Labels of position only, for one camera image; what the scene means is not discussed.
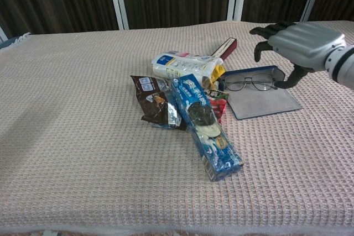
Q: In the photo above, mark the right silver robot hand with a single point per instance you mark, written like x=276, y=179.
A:
x=307, y=42

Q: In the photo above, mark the blue grey box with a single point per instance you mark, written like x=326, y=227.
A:
x=262, y=103

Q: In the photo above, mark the thin-framed eyeglasses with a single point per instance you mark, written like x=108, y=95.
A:
x=235, y=82

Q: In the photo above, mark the dark red long box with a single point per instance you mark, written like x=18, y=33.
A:
x=228, y=46

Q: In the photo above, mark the yellow plastic packet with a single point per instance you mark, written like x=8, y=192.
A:
x=217, y=73

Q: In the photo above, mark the red snack packet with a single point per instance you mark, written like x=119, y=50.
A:
x=218, y=103

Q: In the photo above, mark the white snack bag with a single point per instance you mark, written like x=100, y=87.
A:
x=182, y=64

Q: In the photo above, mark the blue cookie package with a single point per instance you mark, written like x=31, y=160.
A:
x=206, y=136

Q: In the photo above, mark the brown snack wrapper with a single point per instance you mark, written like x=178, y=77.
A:
x=155, y=103

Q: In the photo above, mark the pink waffle blanket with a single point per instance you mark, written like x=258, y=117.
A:
x=83, y=136

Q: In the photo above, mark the teal table cover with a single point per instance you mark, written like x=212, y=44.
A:
x=11, y=43

